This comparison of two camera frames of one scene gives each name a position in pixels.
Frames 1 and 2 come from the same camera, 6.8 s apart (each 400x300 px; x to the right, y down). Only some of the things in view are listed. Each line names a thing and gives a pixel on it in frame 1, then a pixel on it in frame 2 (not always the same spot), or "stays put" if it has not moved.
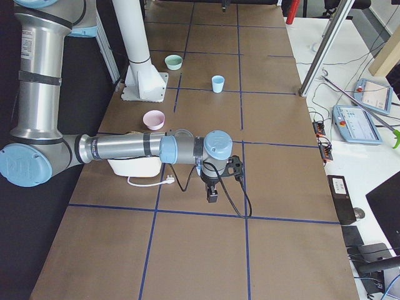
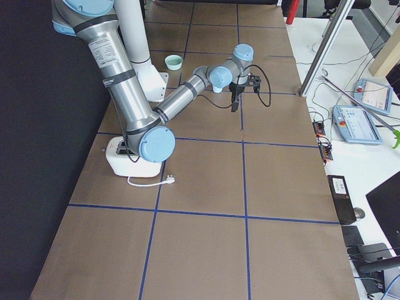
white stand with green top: x=396 y=133 stays put
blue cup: x=218 y=81 stays put
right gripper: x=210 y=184 → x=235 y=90
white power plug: x=169 y=180 stays put
